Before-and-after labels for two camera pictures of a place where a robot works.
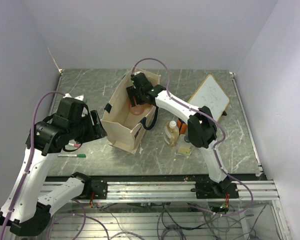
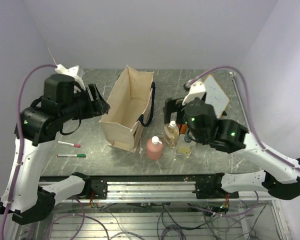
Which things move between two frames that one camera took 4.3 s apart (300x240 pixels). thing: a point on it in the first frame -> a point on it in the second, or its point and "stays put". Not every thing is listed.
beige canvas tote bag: (125, 124) stays put
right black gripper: (132, 91) -> (174, 105)
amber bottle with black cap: (183, 148) stays put
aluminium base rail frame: (172, 210) stays put
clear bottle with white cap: (171, 133) stays put
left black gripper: (96, 131) -> (97, 107)
